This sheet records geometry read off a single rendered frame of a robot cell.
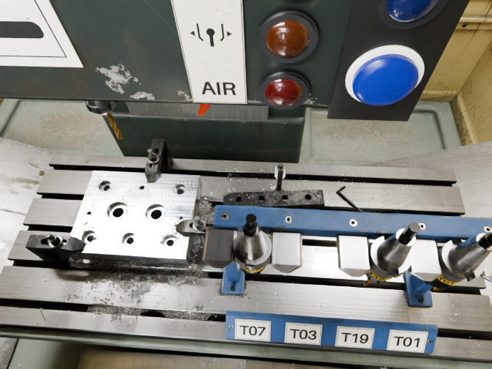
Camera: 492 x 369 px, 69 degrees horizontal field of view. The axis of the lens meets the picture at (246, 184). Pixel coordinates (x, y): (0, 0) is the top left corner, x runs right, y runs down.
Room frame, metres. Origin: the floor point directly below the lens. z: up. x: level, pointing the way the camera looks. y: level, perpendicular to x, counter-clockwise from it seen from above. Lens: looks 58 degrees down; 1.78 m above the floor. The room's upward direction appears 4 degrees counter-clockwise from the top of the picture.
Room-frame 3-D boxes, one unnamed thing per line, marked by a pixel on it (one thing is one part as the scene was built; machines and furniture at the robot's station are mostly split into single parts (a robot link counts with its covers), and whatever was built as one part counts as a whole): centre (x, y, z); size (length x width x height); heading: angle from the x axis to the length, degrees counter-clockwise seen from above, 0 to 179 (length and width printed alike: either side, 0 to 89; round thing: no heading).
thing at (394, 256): (0.19, -0.22, 1.26); 0.04 x 0.04 x 0.07
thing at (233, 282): (0.28, 0.04, 1.05); 0.10 x 0.05 x 0.30; 173
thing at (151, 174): (0.58, 0.24, 0.97); 0.13 x 0.03 x 0.15; 173
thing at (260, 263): (0.22, 0.00, 1.21); 0.06 x 0.06 x 0.03
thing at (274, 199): (0.46, -0.07, 0.93); 0.26 x 0.05 x 0.06; 88
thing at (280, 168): (0.51, -0.09, 0.96); 0.03 x 0.03 x 0.13
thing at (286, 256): (0.21, -0.06, 1.21); 0.07 x 0.05 x 0.01; 173
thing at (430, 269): (0.19, -0.28, 1.21); 0.07 x 0.05 x 0.01; 173
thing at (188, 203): (0.43, 0.28, 0.96); 0.29 x 0.23 x 0.05; 83
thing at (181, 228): (0.37, 0.11, 0.97); 0.13 x 0.03 x 0.15; 83
